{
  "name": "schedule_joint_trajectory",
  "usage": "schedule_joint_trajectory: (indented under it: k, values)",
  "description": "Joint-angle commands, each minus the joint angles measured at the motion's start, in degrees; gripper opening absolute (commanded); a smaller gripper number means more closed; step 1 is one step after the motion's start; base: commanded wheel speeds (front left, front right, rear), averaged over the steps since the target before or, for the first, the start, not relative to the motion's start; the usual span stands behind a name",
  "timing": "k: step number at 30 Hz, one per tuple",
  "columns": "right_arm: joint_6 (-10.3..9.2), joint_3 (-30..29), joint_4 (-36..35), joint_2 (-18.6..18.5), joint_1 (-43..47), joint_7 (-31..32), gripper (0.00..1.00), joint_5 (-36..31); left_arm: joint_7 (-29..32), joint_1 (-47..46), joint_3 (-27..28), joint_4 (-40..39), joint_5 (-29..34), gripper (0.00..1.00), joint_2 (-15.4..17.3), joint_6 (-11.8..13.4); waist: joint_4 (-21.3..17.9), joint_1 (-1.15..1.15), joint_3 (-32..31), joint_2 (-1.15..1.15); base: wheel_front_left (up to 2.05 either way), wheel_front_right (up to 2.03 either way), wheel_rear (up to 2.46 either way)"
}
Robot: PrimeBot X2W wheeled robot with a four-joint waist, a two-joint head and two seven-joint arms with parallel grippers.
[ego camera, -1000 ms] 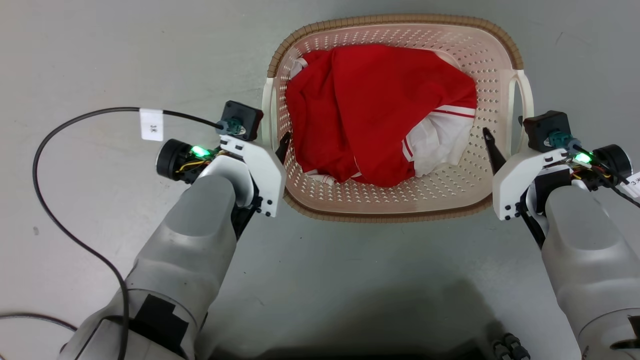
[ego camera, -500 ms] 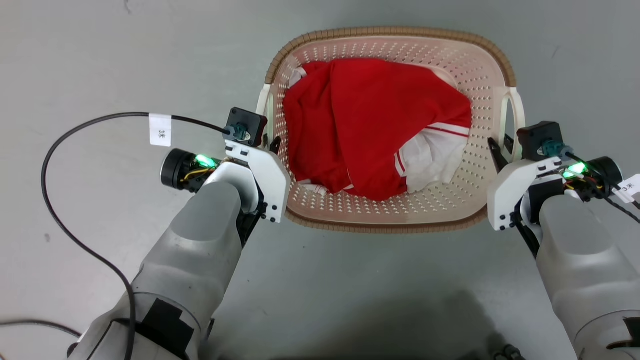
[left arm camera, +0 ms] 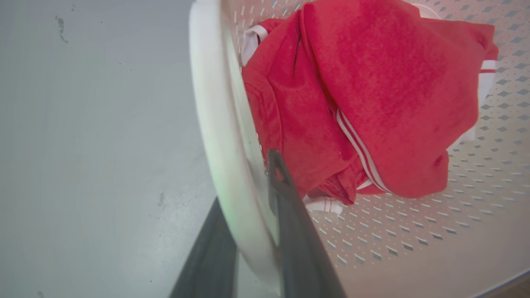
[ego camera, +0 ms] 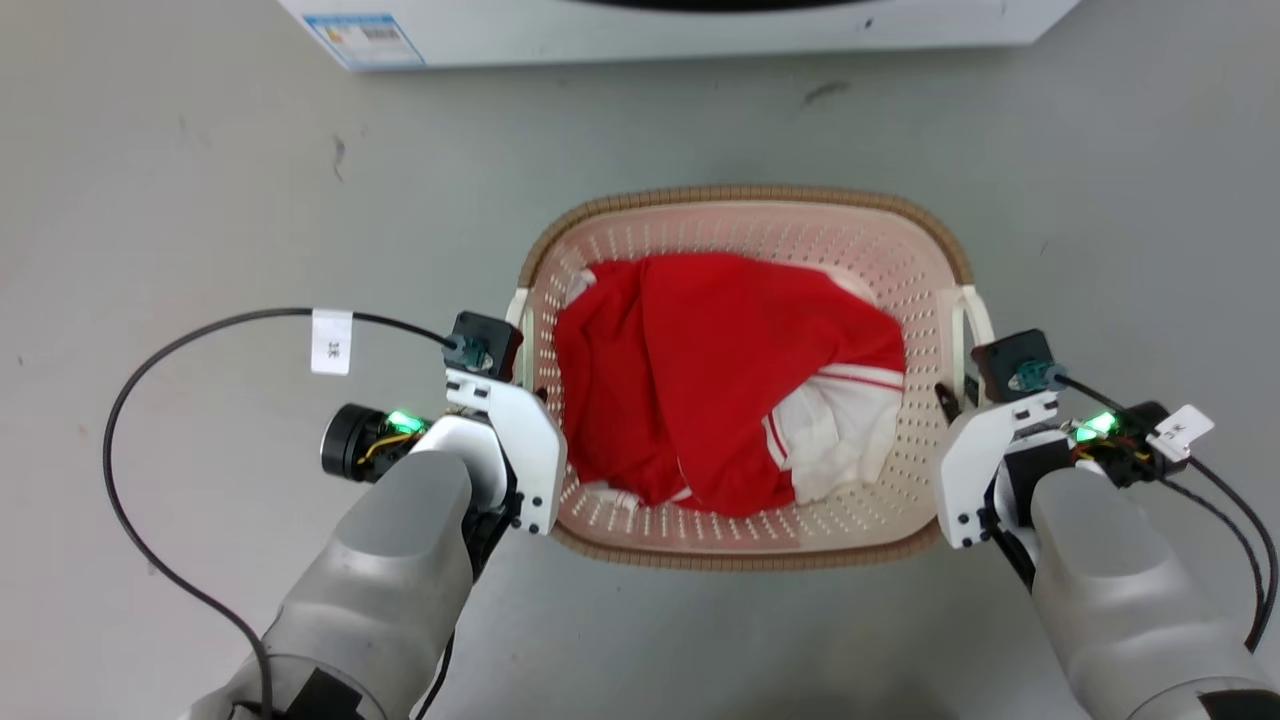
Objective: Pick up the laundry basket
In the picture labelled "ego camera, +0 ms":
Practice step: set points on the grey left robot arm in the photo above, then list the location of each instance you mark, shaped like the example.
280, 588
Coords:
390, 580

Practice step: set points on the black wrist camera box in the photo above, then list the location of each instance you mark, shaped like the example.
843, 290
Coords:
1010, 362
490, 340

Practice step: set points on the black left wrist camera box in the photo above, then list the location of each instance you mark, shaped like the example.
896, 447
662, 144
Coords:
490, 340

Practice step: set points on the beige perforated plastic laundry basket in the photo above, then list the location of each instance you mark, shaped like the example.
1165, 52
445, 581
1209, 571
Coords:
740, 225

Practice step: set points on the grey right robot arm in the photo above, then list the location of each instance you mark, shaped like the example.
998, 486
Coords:
1120, 590

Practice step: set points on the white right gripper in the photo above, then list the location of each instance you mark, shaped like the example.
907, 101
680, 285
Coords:
970, 460

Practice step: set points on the red and white garment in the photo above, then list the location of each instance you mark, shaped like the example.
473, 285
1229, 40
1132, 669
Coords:
700, 380

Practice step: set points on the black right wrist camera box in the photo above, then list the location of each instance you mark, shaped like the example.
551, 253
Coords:
1010, 362

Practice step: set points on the blue and white energy label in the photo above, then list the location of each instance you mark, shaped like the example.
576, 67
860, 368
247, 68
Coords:
362, 40

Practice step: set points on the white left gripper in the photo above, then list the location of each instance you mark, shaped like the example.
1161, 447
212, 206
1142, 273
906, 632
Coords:
525, 440

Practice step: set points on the white washing machine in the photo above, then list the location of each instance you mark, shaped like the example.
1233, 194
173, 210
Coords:
700, 35

